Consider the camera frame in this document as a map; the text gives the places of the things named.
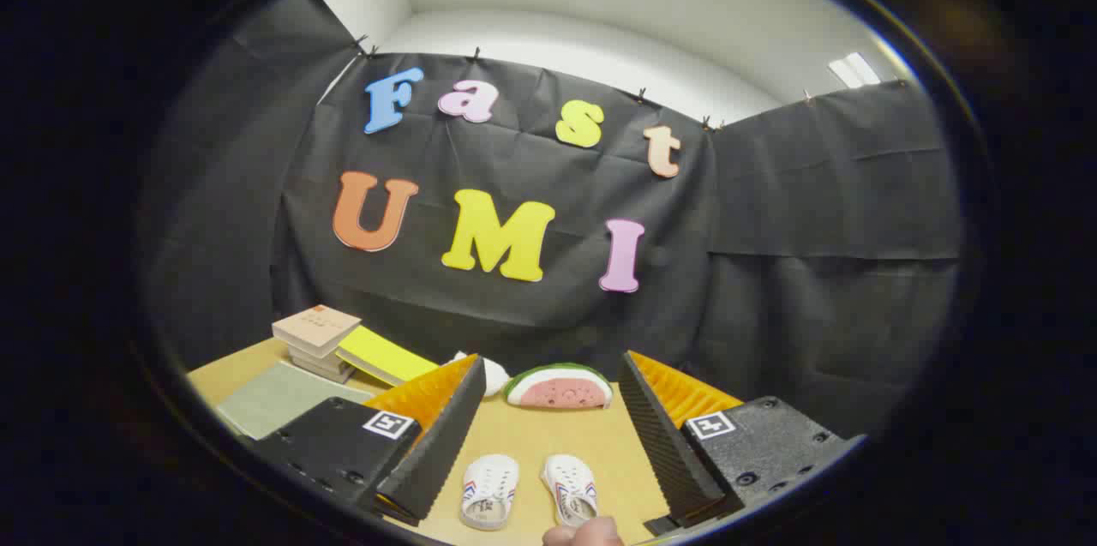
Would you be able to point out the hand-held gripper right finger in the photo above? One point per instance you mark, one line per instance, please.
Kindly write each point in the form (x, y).
(664, 452)

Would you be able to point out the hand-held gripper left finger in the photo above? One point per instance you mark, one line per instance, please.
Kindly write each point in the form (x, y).
(441, 452)

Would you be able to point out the white canvas shoe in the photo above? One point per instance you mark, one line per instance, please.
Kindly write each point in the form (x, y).
(570, 482)
(490, 482)

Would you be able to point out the grey-green fabric storage box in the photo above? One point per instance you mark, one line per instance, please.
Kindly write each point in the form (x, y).
(283, 396)

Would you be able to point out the white plush toy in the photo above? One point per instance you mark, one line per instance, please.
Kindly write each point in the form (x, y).
(494, 376)

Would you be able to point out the yellow book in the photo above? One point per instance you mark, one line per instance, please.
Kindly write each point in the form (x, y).
(381, 353)

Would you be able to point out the watermelon slice plush toy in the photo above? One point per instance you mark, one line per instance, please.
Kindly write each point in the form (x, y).
(561, 392)

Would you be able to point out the small ceiling light panel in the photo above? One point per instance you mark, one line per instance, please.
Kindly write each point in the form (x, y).
(854, 70)

